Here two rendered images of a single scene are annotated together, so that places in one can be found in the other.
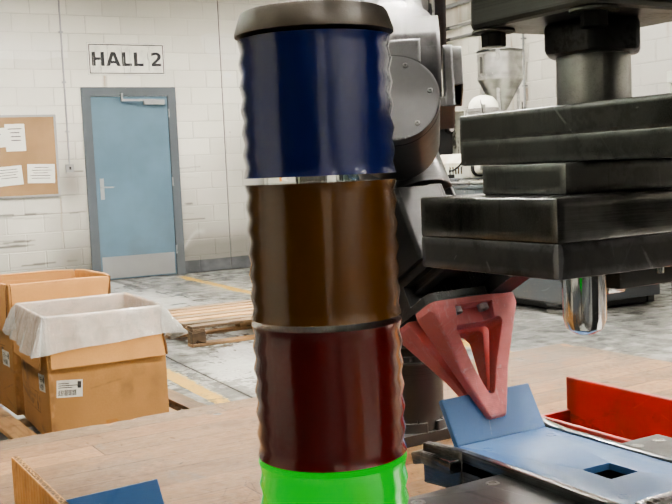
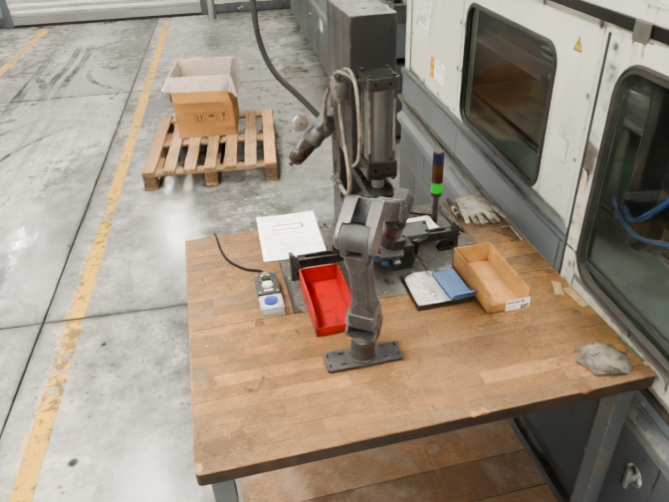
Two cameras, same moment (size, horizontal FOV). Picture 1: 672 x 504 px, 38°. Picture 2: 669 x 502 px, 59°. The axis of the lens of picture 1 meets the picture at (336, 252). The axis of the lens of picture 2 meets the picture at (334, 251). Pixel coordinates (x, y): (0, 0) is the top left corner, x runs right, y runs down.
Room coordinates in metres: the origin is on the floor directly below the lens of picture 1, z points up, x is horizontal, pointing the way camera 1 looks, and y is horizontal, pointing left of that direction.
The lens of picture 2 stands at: (2.01, 0.24, 1.97)
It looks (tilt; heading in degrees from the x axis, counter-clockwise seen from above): 33 degrees down; 199
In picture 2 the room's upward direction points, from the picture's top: 2 degrees counter-clockwise
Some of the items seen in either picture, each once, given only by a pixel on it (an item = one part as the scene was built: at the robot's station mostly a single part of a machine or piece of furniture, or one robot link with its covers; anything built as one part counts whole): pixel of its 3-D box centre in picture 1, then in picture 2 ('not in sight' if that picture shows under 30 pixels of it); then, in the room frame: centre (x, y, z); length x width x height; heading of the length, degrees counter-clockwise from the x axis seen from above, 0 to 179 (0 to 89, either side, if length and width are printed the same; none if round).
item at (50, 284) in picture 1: (48, 336); not in sight; (4.59, 1.37, 0.43); 0.57 x 0.53 x 0.58; 32
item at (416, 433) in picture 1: (411, 393); (362, 346); (0.93, -0.07, 0.94); 0.20 x 0.07 x 0.08; 121
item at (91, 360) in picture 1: (93, 362); not in sight; (4.06, 1.03, 0.40); 0.66 x 0.62 x 0.50; 28
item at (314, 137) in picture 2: not in sight; (316, 135); (0.33, -0.39, 1.25); 0.19 x 0.07 x 0.19; 121
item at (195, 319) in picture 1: (243, 319); not in sight; (7.29, 0.72, 0.07); 1.20 x 1.00 x 0.14; 119
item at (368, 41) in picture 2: not in sight; (365, 85); (0.39, -0.20, 1.44); 0.17 x 0.13 x 0.42; 31
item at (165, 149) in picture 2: not in sight; (215, 145); (-2.03, -2.16, 0.07); 1.20 x 1.00 x 0.14; 24
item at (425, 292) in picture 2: not in sight; (436, 287); (0.59, 0.07, 0.91); 0.17 x 0.16 x 0.02; 121
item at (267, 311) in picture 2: not in sight; (272, 309); (0.80, -0.37, 0.90); 0.07 x 0.07 x 0.06; 31
